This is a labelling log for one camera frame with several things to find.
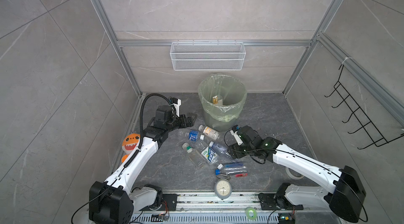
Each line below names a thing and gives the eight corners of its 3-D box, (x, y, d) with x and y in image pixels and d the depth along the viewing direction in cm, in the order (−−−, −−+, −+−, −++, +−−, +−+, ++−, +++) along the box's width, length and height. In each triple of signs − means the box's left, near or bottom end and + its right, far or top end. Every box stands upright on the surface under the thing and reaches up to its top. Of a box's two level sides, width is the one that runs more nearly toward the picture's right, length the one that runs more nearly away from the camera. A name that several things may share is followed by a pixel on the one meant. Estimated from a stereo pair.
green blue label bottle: (208, 167, 85) (208, 163, 81) (193, 142, 95) (193, 138, 90) (218, 161, 87) (219, 157, 83) (202, 137, 97) (202, 133, 92)
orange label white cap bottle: (197, 132, 99) (197, 128, 95) (201, 126, 102) (201, 122, 98) (216, 142, 94) (216, 138, 91) (220, 136, 97) (220, 132, 94)
